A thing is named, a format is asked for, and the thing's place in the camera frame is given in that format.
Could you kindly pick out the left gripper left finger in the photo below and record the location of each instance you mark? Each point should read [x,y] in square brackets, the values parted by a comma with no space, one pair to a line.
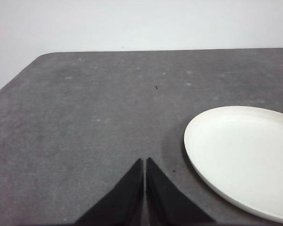
[122,202]

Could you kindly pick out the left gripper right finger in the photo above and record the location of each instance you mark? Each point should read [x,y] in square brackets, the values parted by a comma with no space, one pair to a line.
[165,202]

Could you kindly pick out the white round plate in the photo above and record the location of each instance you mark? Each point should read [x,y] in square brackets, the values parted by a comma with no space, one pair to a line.
[245,160]

